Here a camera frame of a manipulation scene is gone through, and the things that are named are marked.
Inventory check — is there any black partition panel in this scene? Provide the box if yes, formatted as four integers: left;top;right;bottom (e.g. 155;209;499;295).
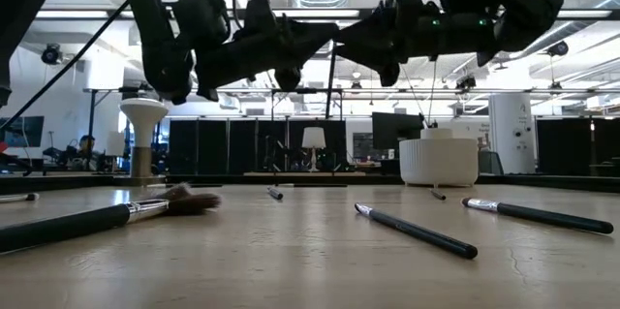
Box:
536;117;620;178
168;118;348;174

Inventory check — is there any small white shade lamp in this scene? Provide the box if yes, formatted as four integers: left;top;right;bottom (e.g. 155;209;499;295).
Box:
301;126;327;173

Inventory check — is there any person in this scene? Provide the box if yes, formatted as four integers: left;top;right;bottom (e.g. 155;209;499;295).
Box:
77;134;98;170

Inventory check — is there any black table frame rail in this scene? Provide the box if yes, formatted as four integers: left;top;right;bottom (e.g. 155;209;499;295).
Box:
0;171;620;195

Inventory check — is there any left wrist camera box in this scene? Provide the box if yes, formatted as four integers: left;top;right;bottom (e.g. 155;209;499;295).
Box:
172;0;233;52

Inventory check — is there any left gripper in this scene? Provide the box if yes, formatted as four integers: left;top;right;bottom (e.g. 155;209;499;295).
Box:
196;0;340;102

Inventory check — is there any long black arm cable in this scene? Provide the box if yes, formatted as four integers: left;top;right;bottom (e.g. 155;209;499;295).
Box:
0;0;133;131

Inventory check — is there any large fluffy powder brush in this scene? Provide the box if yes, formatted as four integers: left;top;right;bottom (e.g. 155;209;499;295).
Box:
0;182;223;256

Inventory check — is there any black ceiling-mounted camera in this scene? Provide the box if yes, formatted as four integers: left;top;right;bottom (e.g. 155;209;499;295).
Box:
41;43;63;66
546;40;571;57

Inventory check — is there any white cylindrical column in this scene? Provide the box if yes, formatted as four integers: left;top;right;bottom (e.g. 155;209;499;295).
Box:
488;93;537;175

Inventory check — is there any thin black liner brush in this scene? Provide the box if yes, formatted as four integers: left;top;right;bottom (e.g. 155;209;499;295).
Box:
354;201;480;261

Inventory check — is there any dark wall screen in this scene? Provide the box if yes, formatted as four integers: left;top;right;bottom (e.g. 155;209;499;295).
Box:
0;115;45;148

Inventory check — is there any black brush silver ferrule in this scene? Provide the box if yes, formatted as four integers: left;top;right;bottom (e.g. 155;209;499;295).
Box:
460;196;615;235

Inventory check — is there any grey chair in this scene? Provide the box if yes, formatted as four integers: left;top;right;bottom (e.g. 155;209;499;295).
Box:
478;149;505;175

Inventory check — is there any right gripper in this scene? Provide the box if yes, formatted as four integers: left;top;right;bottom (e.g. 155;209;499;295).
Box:
334;0;496;88

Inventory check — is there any white ribbed brush holder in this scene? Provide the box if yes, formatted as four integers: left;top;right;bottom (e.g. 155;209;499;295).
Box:
398;127;480;188

